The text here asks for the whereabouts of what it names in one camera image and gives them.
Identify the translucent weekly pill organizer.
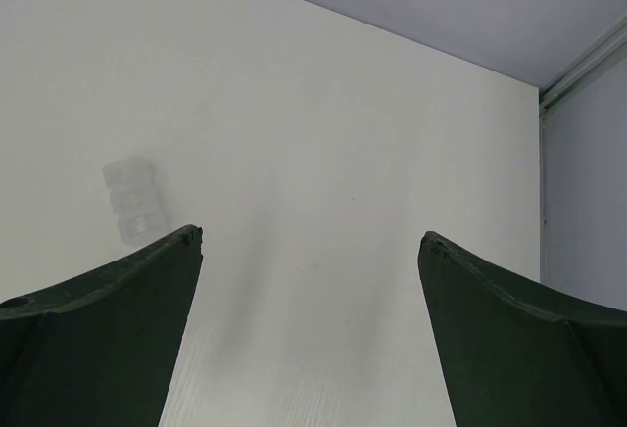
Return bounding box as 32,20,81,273
102,157,170,248

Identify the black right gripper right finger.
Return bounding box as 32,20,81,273
418,231,626,427

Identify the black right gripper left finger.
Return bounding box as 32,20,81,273
1,225,203,426

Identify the aluminium frame corner post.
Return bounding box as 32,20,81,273
539,17,626,118

